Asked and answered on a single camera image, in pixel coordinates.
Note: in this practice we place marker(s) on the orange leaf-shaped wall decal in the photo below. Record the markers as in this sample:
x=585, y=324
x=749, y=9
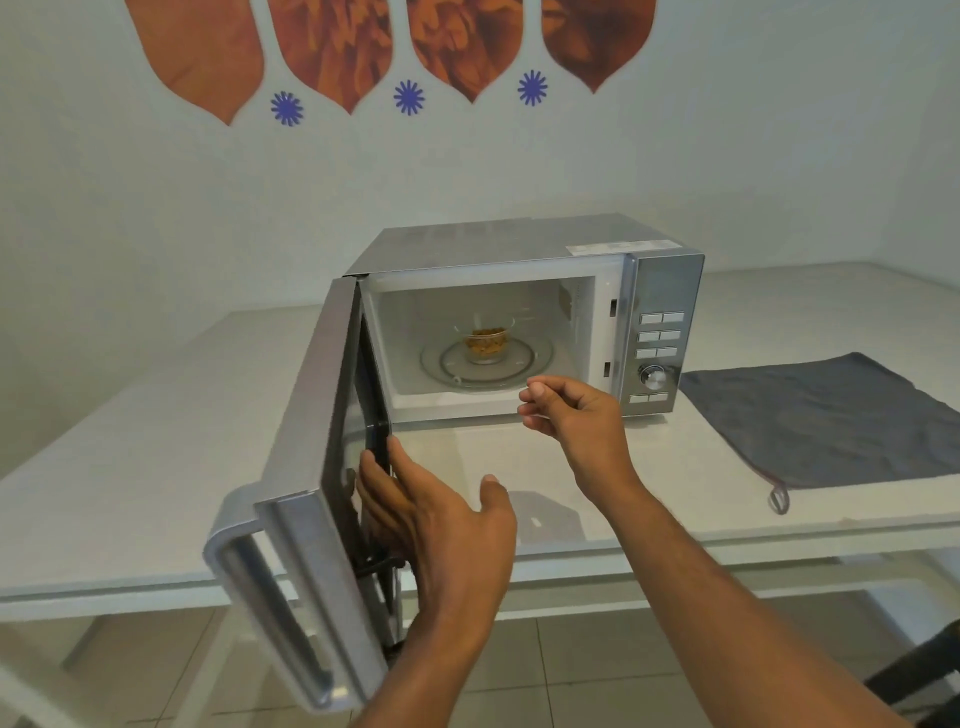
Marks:
x=596, y=34
x=330, y=45
x=202, y=52
x=465, y=41

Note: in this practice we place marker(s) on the grey cloth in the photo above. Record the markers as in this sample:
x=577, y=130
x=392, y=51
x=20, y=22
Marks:
x=817, y=420

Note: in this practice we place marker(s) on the silver microwave door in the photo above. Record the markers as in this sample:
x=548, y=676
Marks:
x=315, y=420

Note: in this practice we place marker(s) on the person's left thumb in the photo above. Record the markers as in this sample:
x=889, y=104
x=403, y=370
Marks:
x=499, y=499

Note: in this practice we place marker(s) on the person's left forearm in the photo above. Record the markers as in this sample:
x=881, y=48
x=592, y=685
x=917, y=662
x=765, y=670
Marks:
x=427, y=675

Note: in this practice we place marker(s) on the glass microwave turntable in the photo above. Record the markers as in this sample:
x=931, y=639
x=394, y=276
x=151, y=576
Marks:
x=442, y=367

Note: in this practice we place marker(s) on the person's right thumb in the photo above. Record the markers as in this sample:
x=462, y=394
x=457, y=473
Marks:
x=559, y=384

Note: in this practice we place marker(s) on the person's right forearm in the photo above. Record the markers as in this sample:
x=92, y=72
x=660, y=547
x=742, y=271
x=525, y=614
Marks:
x=720, y=615

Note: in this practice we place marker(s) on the orange food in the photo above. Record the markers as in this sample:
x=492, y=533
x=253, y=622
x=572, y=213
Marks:
x=487, y=341

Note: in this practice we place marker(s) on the small glass bowl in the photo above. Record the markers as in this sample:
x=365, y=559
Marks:
x=487, y=357

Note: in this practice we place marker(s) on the person's right hand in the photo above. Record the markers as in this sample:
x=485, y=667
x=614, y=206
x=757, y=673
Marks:
x=589, y=435

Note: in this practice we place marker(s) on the black chair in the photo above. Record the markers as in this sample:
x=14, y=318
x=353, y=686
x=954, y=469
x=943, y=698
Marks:
x=919, y=675

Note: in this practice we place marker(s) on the person's left middle finger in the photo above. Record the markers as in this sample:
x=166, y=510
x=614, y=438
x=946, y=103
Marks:
x=379, y=487

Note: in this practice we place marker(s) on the silver microwave oven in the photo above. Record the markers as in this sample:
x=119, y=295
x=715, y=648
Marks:
x=487, y=240

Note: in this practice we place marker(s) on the person's left hand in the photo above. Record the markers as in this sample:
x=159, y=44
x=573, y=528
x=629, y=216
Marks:
x=457, y=555

